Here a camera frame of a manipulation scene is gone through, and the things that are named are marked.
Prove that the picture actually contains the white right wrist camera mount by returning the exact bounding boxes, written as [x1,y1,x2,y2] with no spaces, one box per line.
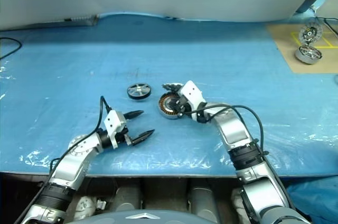
[179,80,207,122]

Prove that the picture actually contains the silver spoked rotor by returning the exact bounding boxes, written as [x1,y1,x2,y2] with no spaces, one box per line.
[295,44,324,65]

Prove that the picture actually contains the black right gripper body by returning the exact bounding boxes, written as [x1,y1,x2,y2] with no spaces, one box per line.
[180,96,198,114]

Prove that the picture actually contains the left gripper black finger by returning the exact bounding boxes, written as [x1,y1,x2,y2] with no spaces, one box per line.
[123,109,145,120]
[131,129,156,147]

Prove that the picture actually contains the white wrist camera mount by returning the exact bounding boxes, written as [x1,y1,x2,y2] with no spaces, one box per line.
[179,80,207,122]
[104,110,127,148]

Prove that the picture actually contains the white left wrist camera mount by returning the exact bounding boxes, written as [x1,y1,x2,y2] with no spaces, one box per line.
[104,110,127,148]

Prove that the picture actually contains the grey rounded cylinder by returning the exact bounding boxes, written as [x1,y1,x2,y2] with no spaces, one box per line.
[116,179,143,210]
[187,179,220,222]

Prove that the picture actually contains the blue plastic table cover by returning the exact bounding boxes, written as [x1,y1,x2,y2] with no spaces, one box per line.
[0,11,338,177]

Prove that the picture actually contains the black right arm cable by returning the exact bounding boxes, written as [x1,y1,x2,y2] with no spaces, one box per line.
[183,104,299,209]

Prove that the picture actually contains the black cable by cardboard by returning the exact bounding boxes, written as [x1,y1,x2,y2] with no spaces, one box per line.
[315,16,338,36]

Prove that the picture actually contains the white rounded plastic part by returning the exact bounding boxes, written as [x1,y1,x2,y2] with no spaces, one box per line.
[76,196,106,218]

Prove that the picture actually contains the thin black looped cable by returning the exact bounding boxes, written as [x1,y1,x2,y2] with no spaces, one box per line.
[0,38,23,60]

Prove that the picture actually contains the grey robot torso with logo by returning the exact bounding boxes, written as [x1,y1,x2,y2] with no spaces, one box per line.
[89,202,209,224]

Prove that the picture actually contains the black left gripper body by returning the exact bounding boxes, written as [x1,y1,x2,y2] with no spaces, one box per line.
[117,125,135,146]

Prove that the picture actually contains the grey power strip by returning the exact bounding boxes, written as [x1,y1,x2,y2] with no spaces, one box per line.
[64,14,100,26]

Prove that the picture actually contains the black spoked rotor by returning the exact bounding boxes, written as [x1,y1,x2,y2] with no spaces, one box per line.
[126,82,153,101]

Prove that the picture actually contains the brown cardboard sheet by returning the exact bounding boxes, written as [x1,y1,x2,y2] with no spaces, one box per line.
[265,22,338,74]

